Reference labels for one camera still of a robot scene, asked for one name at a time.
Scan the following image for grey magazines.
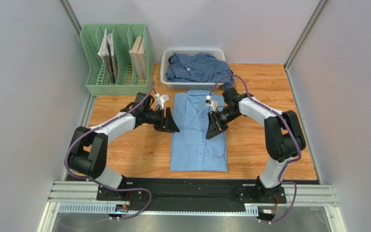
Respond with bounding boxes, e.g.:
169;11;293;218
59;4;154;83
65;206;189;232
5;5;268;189
98;29;118;85

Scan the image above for beige books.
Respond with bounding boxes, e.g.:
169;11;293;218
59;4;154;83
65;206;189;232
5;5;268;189
129;36;147;79

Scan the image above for light blue long sleeve shirt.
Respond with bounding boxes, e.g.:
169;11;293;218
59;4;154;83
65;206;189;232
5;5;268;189
170;90;228;172

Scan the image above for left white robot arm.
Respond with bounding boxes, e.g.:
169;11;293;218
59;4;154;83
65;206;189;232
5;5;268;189
64;93;180;191

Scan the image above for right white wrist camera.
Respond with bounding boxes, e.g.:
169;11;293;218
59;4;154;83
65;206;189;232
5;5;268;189
205;95;219;112

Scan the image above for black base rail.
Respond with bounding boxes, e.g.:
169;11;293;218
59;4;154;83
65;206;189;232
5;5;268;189
48;174;338;223

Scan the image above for dark blue checkered shirt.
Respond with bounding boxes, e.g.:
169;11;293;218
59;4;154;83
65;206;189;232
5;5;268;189
165;53;235;89

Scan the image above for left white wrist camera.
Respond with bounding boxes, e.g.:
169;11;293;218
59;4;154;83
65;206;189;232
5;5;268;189
154;93;170;110

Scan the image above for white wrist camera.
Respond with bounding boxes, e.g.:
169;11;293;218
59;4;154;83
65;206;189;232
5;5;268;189
154;93;170;110
205;95;219;112

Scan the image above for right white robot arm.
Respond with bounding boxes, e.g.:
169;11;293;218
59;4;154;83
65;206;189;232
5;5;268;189
205;87;306;202

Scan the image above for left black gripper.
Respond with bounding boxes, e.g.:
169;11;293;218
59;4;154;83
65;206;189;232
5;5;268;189
143;108;180;134

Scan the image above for white plastic basket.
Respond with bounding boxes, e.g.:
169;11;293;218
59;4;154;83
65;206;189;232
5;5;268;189
160;47;226;90

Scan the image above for green file organizer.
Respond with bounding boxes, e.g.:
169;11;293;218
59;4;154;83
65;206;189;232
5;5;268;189
80;24;154;96

